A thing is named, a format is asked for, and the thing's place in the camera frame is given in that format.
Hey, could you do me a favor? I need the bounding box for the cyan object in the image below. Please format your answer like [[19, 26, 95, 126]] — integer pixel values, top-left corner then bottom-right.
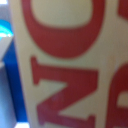
[[0, 19, 15, 39]]

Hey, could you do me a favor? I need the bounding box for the cream box with red letters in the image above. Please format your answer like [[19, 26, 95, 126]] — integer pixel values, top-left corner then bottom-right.
[[2, 0, 128, 128]]

